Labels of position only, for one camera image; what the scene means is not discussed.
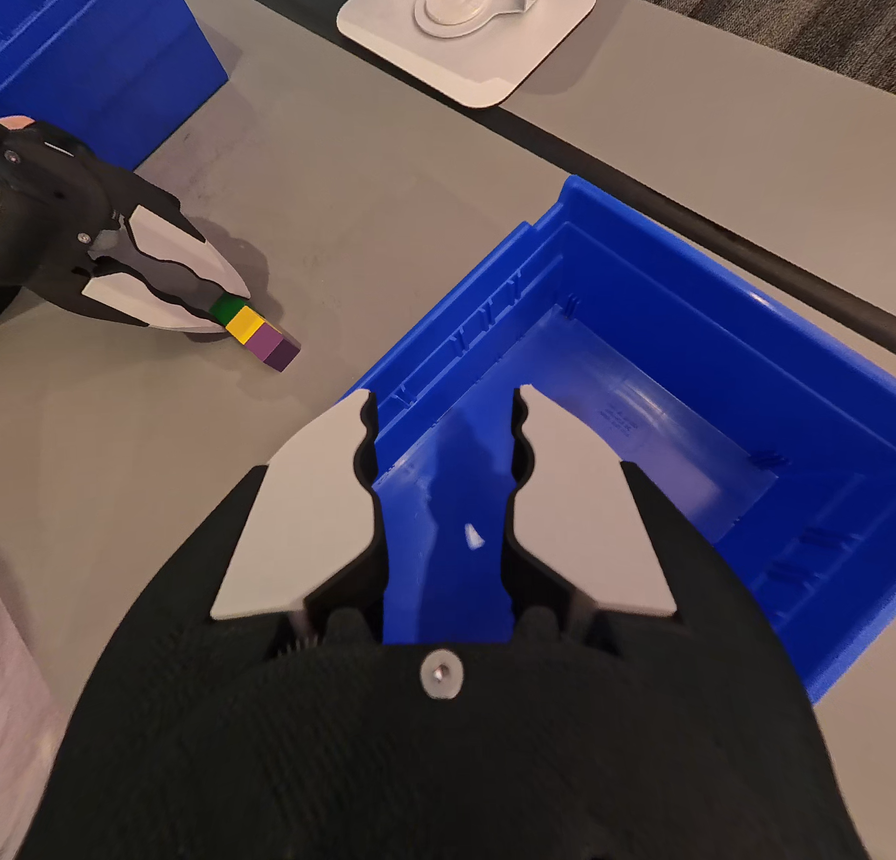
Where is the purple cube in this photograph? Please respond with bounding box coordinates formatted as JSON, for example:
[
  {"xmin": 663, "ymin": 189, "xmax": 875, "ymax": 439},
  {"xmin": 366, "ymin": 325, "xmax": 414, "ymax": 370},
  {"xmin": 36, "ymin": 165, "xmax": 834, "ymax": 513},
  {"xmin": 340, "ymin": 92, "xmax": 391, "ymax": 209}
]
[{"xmin": 245, "ymin": 321, "xmax": 302, "ymax": 374}]

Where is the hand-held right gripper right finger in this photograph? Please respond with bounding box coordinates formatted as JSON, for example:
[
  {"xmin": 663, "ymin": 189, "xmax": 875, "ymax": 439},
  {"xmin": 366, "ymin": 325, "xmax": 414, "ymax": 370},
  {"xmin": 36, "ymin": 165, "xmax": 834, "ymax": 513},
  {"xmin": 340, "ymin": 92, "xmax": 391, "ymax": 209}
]
[{"xmin": 501, "ymin": 384, "xmax": 679, "ymax": 638}]

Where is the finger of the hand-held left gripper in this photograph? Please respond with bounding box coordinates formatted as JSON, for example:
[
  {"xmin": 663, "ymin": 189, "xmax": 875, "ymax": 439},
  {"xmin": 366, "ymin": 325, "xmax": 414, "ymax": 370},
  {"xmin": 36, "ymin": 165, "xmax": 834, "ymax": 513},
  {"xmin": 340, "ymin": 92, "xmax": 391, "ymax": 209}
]
[
  {"xmin": 80, "ymin": 261, "xmax": 231, "ymax": 336},
  {"xmin": 125, "ymin": 204, "xmax": 253, "ymax": 301}
]

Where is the person's light grey clothing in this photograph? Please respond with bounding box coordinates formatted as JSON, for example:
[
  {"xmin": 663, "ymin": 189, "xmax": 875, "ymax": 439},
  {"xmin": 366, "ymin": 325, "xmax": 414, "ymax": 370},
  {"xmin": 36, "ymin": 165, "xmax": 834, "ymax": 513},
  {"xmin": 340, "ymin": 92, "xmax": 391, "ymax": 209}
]
[{"xmin": 0, "ymin": 580, "xmax": 71, "ymax": 860}]

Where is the yellow cube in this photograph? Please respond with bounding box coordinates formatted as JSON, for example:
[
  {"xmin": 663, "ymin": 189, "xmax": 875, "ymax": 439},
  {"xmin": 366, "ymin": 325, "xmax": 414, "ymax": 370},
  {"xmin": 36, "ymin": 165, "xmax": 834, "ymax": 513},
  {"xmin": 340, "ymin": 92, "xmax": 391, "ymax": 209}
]
[{"xmin": 224, "ymin": 305, "xmax": 267, "ymax": 347}]

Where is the blue plastic bin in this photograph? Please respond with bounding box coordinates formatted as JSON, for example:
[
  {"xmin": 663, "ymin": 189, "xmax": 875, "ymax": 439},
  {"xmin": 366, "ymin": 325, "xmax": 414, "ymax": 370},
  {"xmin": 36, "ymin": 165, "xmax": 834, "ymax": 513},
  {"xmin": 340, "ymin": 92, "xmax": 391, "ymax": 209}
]
[
  {"xmin": 0, "ymin": 0, "xmax": 231, "ymax": 173},
  {"xmin": 339, "ymin": 174, "xmax": 896, "ymax": 705}
]

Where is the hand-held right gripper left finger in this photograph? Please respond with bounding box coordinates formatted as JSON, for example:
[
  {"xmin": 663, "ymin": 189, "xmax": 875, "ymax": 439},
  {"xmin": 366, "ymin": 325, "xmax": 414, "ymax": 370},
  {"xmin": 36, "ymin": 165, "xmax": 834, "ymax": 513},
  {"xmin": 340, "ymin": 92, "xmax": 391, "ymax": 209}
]
[{"xmin": 210, "ymin": 387, "xmax": 389, "ymax": 637}]

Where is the white board stand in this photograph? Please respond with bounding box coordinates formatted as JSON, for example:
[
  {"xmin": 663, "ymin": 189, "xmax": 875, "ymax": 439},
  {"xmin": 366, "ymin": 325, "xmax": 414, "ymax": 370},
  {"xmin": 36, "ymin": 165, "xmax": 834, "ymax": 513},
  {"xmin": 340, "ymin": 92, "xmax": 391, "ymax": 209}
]
[{"xmin": 336, "ymin": 0, "xmax": 598, "ymax": 109}]

